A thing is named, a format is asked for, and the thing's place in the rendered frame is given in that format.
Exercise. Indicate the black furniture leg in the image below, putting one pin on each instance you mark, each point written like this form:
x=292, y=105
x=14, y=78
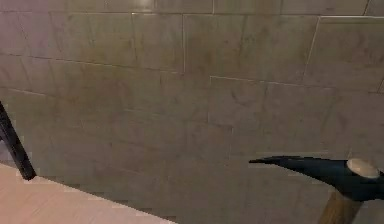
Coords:
x=16, y=150

